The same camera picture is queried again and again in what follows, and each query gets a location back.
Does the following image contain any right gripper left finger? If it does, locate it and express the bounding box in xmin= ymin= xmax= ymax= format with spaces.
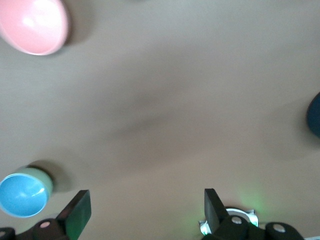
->
xmin=0 ymin=189 xmax=92 ymax=240

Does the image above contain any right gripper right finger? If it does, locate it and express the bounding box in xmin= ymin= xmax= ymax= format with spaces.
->
xmin=201 ymin=188 xmax=310 ymax=240

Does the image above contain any blue bowl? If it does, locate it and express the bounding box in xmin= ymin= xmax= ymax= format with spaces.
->
xmin=0 ymin=173 xmax=50 ymax=219

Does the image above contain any pink bowl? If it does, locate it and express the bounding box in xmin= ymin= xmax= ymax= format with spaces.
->
xmin=0 ymin=0 xmax=70 ymax=56

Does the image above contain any brown table cover sheet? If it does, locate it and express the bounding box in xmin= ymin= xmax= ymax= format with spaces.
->
xmin=0 ymin=0 xmax=320 ymax=240

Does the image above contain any black pot with blue handle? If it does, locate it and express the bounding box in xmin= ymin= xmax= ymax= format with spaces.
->
xmin=306 ymin=91 xmax=320 ymax=140

